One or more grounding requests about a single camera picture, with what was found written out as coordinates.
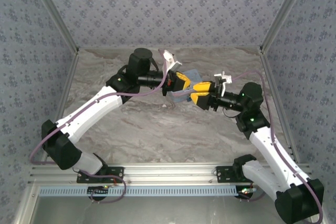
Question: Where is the light blue cartoon tin box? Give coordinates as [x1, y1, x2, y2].
[167, 68, 203, 103]

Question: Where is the small black circuit board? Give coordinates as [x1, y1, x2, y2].
[87, 186, 110, 201]
[236, 186, 257, 200]

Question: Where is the grey metal lower panel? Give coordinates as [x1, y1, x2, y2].
[34, 195, 284, 224]

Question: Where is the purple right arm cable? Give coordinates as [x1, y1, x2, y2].
[230, 71, 323, 224]

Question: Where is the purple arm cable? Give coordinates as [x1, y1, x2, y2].
[28, 48, 171, 204]
[230, 71, 323, 224]

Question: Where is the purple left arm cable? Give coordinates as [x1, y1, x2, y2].
[28, 48, 171, 204]

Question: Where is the aluminium table side rail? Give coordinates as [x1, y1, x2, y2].
[40, 50, 80, 166]
[259, 50, 300, 163]

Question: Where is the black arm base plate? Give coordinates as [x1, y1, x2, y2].
[216, 165, 265, 184]
[76, 166, 125, 184]

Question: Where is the wide aluminium mounting rail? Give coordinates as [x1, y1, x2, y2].
[28, 163, 314, 186]

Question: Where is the aluminium upright frame post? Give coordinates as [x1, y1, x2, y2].
[25, 0, 80, 55]
[259, 0, 313, 54]

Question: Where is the pale blue slotted cable duct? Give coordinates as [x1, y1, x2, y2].
[38, 185, 254, 198]

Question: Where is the aluminium frame leg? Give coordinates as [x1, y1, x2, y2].
[14, 185, 40, 224]

